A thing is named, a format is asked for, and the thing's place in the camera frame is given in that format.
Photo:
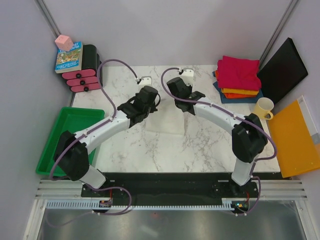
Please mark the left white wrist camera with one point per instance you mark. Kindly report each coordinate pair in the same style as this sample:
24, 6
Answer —
144, 81

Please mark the white cable duct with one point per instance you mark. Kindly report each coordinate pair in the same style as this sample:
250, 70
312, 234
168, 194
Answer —
95, 204

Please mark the white t shirt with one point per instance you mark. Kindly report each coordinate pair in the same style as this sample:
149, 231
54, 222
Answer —
168, 119

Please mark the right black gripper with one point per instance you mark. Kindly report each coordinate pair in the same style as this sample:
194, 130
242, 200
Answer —
190, 87

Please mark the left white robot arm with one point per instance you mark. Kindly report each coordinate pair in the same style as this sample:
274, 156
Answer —
73, 149

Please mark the pink cube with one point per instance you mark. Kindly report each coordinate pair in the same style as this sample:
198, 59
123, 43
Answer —
64, 42

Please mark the orange folder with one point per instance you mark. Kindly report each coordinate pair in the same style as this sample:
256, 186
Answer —
296, 138

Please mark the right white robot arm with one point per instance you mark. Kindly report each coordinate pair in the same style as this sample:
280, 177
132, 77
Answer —
248, 138

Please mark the yellow folded t shirt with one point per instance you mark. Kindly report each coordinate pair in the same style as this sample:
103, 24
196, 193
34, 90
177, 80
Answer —
239, 91

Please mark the orange folded t shirt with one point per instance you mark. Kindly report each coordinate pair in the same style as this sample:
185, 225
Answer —
235, 96

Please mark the black tablet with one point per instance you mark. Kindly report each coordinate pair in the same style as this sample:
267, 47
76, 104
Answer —
283, 72

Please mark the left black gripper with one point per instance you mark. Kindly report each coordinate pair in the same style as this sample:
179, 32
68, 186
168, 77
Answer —
153, 109

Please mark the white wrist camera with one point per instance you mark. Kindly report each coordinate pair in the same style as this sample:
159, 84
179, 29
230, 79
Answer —
187, 75
144, 81

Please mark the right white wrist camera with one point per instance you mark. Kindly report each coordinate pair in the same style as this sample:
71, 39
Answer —
187, 75

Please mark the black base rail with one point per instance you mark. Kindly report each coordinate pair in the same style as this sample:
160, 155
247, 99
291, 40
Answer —
171, 189

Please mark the blue paperback book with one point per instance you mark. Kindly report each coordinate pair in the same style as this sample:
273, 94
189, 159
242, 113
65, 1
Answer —
69, 61

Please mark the yellow mug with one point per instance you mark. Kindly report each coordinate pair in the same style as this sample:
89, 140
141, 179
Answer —
263, 108

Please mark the blue folded t shirt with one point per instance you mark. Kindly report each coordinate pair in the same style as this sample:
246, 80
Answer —
224, 100

